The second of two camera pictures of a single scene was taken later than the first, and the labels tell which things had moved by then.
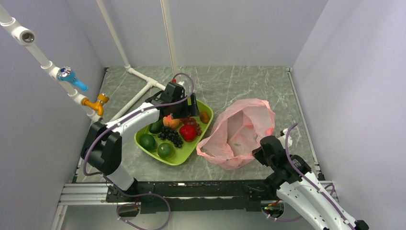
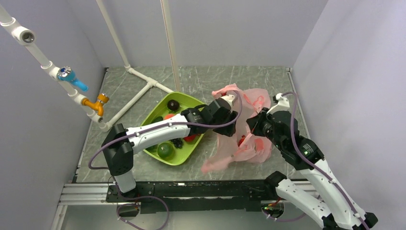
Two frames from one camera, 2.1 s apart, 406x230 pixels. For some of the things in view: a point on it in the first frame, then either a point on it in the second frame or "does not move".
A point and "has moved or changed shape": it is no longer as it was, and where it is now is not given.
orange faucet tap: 97,106 does not move
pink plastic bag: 237,131 has moved or changed shape
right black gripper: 257,153 -> 255,121
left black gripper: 191,110 -> 229,130
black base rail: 193,196 does not move
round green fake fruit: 165,151 does not move
